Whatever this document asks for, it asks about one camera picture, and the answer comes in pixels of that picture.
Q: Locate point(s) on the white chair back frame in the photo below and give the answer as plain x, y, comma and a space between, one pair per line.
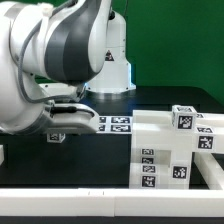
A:
208, 136

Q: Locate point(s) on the white marker cube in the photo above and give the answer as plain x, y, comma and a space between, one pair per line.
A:
55, 138
183, 117

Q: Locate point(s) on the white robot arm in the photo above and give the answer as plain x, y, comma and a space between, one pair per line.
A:
51, 56

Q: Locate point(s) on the white piece at left edge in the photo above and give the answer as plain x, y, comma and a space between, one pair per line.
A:
1, 154

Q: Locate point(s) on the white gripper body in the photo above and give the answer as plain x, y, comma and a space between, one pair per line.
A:
72, 118

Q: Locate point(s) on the white marker base plate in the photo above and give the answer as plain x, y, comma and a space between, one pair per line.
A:
115, 125

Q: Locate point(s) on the white chair seat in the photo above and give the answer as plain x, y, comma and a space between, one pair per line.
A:
165, 145

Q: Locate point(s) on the white L-shaped wall fence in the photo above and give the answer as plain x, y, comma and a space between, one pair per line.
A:
122, 202

